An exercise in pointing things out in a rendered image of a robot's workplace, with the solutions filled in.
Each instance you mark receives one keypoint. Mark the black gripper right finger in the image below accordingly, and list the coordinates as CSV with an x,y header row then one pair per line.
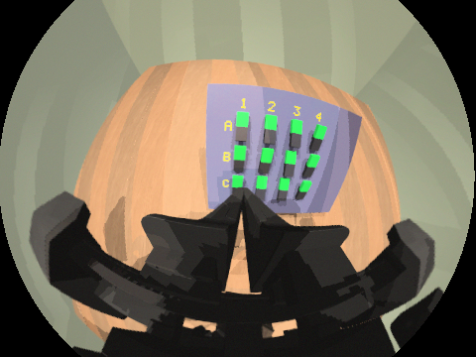
x,y
268,238

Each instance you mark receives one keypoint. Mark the lavender switch panel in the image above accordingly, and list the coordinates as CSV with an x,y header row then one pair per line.
x,y
291,150

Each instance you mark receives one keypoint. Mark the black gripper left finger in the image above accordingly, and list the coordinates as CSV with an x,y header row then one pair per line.
x,y
212,236

